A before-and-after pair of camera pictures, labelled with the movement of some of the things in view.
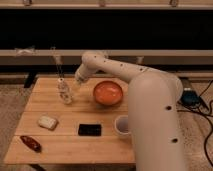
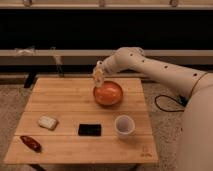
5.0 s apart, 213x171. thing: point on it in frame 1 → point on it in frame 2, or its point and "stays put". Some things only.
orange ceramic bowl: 108,92 stays put
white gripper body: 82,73 → 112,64
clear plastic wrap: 22,52 stays put
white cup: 121,125 stays put
